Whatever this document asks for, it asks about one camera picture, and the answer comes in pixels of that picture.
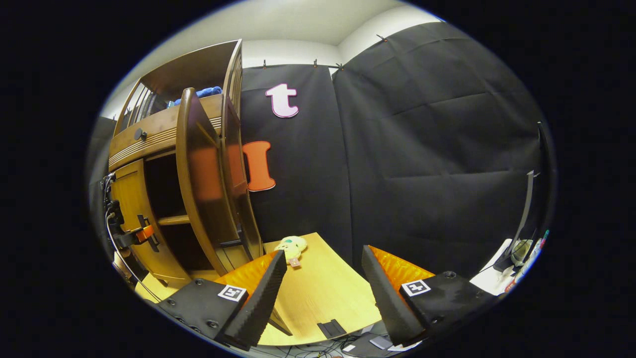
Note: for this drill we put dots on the yellow green plush toy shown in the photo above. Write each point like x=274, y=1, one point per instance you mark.
x=291, y=245

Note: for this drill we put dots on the black round drawer knob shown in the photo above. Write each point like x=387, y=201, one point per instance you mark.
x=139, y=134

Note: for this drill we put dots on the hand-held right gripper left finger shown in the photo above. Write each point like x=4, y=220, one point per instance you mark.
x=263, y=298

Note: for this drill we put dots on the black table clamp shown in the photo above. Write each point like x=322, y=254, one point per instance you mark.
x=331, y=329

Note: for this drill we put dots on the wooden ribbed cabinet drawer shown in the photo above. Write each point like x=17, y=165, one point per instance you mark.
x=164, y=129

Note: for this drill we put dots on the green capped pen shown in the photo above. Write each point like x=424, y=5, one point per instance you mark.
x=542, y=238

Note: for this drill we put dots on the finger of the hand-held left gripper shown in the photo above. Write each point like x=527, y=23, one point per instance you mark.
x=145, y=233

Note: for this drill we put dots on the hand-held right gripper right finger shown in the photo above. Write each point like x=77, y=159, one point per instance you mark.
x=387, y=298

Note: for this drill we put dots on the black backdrop cloth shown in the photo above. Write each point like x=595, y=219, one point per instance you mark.
x=422, y=149

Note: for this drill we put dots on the wooden cabinet door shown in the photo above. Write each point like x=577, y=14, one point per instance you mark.
x=203, y=174
x=129, y=199

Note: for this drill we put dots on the grey thin stand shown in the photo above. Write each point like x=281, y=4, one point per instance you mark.
x=524, y=209

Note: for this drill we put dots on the wooden double-door shoe cabinet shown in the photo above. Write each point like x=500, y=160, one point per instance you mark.
x=159, y=129

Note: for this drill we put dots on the wooden cabinet inner shelf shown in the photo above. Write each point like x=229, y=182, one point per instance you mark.
x=174, y=220

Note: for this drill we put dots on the blue folded towel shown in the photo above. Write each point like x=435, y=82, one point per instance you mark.
x=206, y=92

